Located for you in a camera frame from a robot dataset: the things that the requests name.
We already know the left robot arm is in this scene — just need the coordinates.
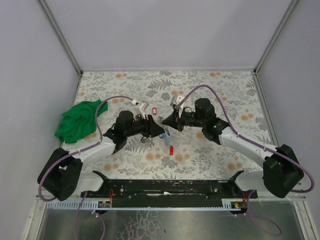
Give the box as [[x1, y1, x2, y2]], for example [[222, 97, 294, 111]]
[[37, 110, 165, 202]]

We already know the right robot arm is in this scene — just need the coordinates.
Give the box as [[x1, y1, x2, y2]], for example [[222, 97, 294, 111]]
[[162, 98, 304, 198]]

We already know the red key tag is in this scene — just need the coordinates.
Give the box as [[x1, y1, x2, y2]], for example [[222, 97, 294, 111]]
[[152, 107, 157, 115]]

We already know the green cloth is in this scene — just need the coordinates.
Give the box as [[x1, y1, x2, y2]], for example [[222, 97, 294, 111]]
[[55, 99, 102, 144]]

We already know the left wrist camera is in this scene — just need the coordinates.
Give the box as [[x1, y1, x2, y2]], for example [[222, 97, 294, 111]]
[[136, 101, 149, 118]]

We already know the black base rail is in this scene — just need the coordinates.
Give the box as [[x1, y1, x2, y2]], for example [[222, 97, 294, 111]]
[[81, 171, 258, 209]]

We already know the white cable duct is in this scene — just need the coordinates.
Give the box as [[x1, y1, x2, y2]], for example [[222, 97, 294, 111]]
[[46, 199, 111, 210]]

